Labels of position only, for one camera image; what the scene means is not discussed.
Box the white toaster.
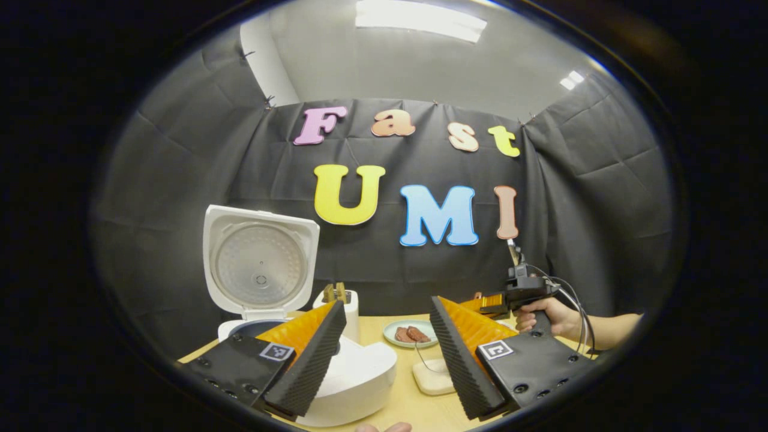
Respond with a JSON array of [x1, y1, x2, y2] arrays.
[[312, 282, 359, 344]]

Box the black backdrop cloth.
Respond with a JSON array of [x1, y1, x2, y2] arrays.
[[90, 27, 676, 361]]

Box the ceiling light panel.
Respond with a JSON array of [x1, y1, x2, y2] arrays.
[[355, 0, 488, 44]]

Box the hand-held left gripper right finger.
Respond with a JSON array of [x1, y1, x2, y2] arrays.
[[429, 295, 601, 422]]

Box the white rice cooker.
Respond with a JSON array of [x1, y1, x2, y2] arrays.
[[202, 205, 398, 428]]

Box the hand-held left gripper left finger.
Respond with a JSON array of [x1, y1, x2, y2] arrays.
[[180, 300, 347, 422]]

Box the pale green plate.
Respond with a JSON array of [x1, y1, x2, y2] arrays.
[[383, 320, 439, 349]]

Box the clear plastic container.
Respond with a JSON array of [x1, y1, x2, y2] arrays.
[[412, 358, 457, 397]]

